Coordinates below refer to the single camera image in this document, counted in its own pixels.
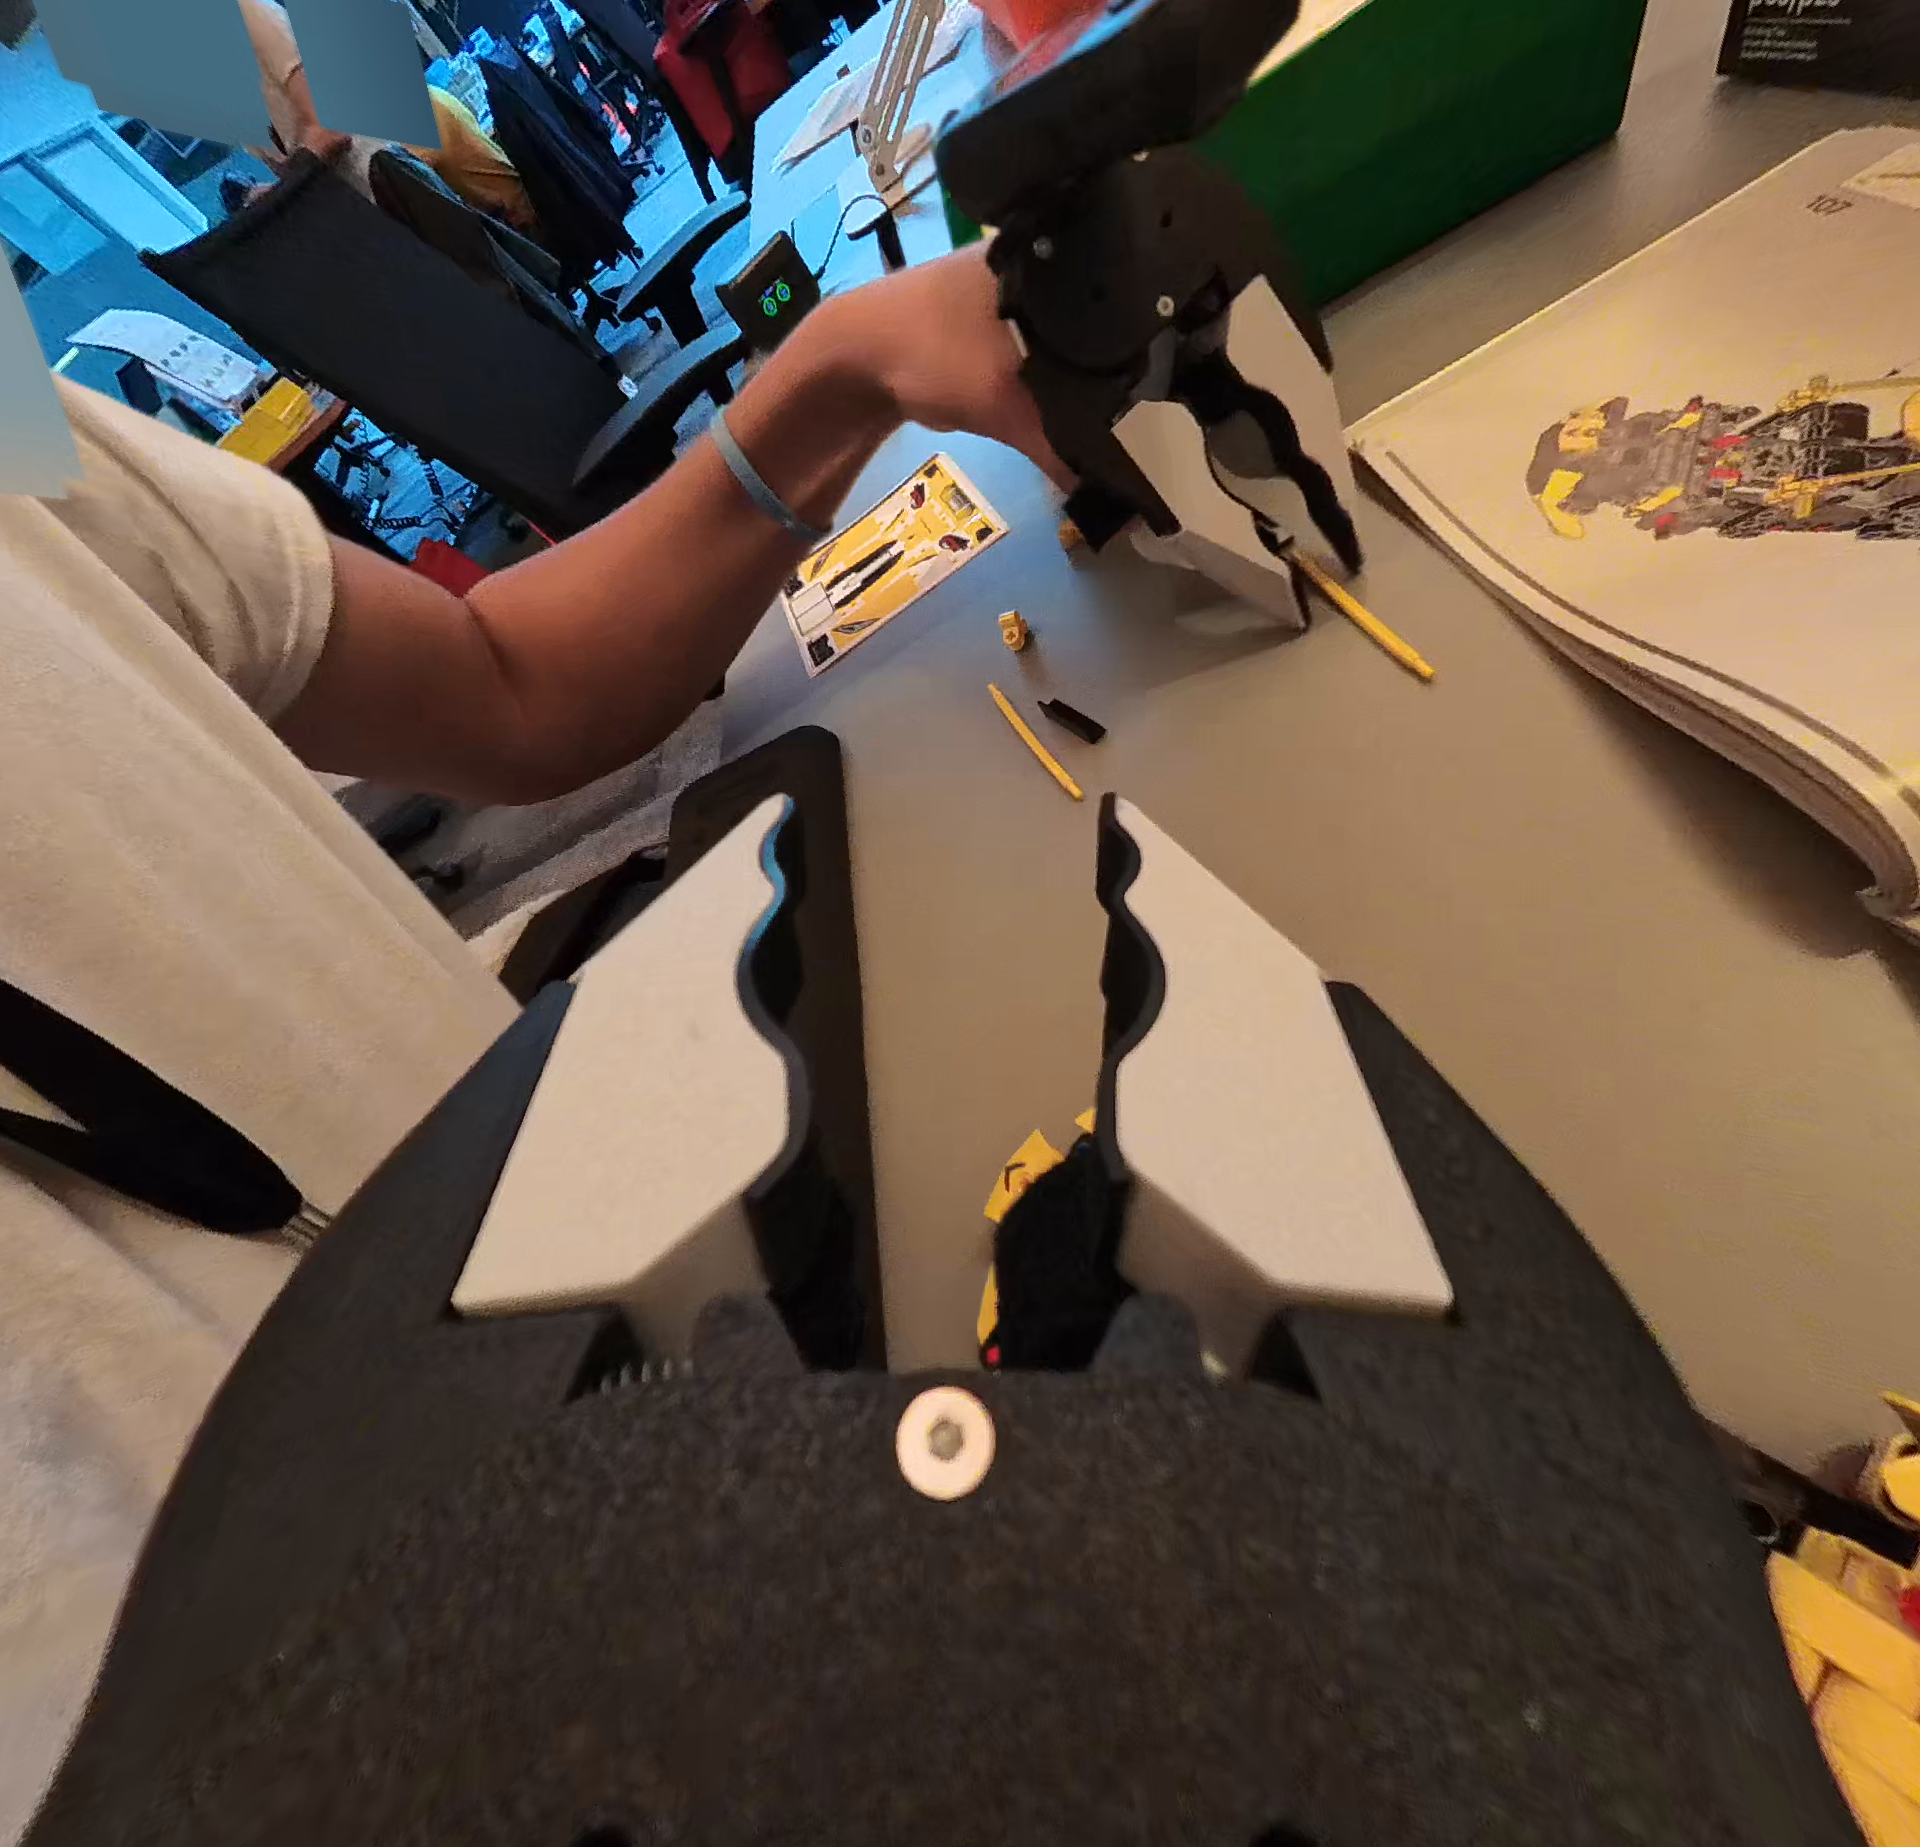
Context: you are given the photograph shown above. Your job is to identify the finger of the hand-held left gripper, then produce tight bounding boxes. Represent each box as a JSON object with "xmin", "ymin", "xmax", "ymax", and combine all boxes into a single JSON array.
[
  {"xmin": 1110, "ymin": 397, "xmax": 1314, "ymax": 635},
  {"xmin": 1199, "ymin": 277, "xmax": 1367, "ymax": 580}
]

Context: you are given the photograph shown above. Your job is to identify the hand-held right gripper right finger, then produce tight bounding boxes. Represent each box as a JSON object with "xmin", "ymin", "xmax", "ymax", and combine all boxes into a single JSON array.
[{"xmin": 1092, "ymin": 795, "xmax": 1457, "ymax": 1372}]

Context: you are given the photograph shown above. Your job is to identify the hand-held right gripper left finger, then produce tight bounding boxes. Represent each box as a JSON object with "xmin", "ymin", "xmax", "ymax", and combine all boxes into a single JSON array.
[{"xmin": 450, "ymin": 795, "xmax": 819, "ymax": 1361}]

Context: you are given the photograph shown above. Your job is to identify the yellow axle with black connector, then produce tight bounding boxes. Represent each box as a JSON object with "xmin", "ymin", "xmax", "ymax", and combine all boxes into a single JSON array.
[{"xmin": 1287, "ymin": 546, "xmax": 1437, "ymax": 682}]

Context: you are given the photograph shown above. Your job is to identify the instruction booklet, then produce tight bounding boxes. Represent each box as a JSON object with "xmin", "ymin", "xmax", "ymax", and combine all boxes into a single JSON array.
[{"xmin": 1342, "ymin": 123, "xmax": 1920, "ymax": 949}]

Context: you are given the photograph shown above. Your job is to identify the yellow toy brick car model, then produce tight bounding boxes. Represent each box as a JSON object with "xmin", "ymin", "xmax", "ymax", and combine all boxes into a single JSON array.
[{"xmin": 976, "ymin": 1103, "xmax": 1920, "ymax": 1847}]

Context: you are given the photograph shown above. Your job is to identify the person's left forearm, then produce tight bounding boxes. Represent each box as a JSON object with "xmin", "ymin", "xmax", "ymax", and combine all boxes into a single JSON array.
[{"xmin": 277, "ymin": 392, "xmax": 813, "ymax": 805}]

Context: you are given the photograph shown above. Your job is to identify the grey desk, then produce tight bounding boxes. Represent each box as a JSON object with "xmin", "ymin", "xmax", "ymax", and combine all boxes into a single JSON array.
[{"xmin": 720, "ymin": 0, "xmax": 1920, "ymax": 1474}]

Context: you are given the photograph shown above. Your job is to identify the person's left hand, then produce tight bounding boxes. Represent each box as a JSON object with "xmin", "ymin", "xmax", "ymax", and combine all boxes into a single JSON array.
[{"xmin": 801, "ymin": 246, "xmax": 1083, "ymax": 492}]

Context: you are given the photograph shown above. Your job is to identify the green plastic bin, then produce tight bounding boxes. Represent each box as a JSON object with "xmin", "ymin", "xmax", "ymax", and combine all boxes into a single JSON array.
[{"xmin": 981, "ymin": 0, "xmax": 1669, "ymax": 306}]

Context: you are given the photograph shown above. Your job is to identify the thin yellow axle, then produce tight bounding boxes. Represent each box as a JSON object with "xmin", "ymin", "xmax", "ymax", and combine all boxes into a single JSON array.
[{"xmin": 986, "ymin": 683, "xmax": 1086, "ymax": 803}]

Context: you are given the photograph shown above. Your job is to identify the yellow sticker sheet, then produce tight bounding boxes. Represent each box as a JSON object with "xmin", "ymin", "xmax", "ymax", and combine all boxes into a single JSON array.
[{"xmin": 777, "ymin": 453, "xmax": 1009, "ymax": 679}]

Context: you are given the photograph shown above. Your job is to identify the small black device green lights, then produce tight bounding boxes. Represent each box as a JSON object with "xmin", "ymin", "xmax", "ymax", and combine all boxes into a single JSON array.
[{"xmin": 715, "ymin": 234, "xmax": 826, "ymax": 334}]

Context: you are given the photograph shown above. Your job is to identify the blue wristband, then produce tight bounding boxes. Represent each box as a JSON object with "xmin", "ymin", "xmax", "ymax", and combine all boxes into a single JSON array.
[{"xmin": 708, "ymin": 408, "xmax": 830, "ymax": 544}]

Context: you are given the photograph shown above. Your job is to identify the red office chair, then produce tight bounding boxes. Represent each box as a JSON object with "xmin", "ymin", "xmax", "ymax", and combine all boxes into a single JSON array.
[{"xmin": 651, "ymin": 0, "xmax": 792, "ymax": 200}]

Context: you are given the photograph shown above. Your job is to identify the person's white shirt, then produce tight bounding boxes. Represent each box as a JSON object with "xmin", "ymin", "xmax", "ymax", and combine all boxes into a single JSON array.
[{"xmin": 0, "ymin": 378, "xmax": 518, "ymax": 1847}]

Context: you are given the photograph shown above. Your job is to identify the black toy set box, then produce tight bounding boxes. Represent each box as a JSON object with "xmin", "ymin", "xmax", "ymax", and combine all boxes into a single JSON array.
[{"xmin": 1715, "ymin": 0, "xmax": 1920, "ymax": 97}]

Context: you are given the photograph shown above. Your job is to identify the black office chair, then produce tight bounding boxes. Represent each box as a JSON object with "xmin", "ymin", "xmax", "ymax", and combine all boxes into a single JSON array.
[{"xmin": 142, "ymin": 144, "xmax": 753, "ymax": 535}]

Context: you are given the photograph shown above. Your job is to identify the yellow box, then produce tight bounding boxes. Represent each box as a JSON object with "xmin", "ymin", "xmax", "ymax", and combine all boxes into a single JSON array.
[{"xmin": 216, "ymin": 378, "xmax": 318, "ymax": 470}]

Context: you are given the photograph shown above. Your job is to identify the black lanyard cord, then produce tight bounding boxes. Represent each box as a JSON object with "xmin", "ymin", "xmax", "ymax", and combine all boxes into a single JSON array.
[{"xmin": 0, "ymin": 977, "xmax": 323, "ymax": 1249}]

